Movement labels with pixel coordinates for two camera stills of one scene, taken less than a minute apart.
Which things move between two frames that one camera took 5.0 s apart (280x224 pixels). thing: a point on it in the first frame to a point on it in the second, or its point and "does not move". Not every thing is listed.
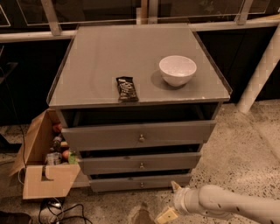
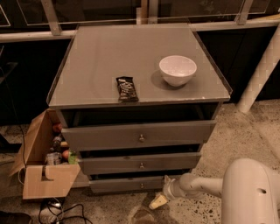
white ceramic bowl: [177, 70] does not move
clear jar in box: [53, 158] does not move
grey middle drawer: [151, 162] does not move
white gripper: [179, 199] to [168, 190]
